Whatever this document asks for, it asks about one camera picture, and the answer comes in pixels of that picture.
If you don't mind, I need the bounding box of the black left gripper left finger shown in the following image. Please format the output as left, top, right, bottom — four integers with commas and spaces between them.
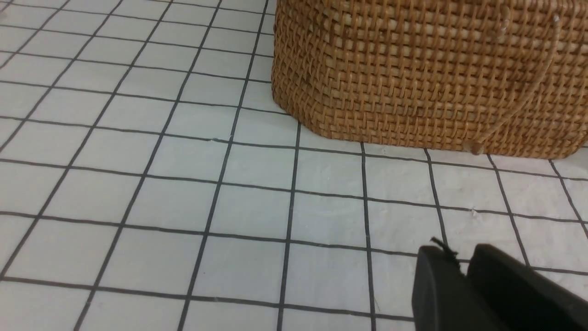
412, 237, 506, 331

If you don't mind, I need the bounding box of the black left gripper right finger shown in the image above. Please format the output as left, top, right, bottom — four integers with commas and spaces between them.
467, 244, 588, 331

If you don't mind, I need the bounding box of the woven rattan basket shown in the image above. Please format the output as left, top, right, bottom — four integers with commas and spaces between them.
271, 0, 588, 159

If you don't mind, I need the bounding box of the white black grid tablecloth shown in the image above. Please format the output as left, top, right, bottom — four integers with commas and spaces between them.
0, 0, 588, 331

